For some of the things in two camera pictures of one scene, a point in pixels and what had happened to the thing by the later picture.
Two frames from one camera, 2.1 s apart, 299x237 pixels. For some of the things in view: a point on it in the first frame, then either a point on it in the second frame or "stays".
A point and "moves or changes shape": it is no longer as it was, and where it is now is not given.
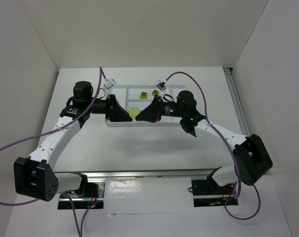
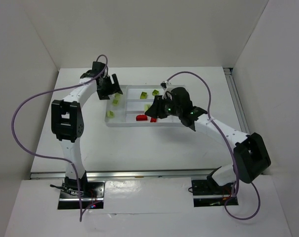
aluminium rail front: [149, 173] stays
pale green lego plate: [133, 112] moves or changes shape
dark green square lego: [155, 92] stays
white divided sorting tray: [134, 99] stays
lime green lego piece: [143, 95] stays
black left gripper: [108, 107] -> [107, 87]
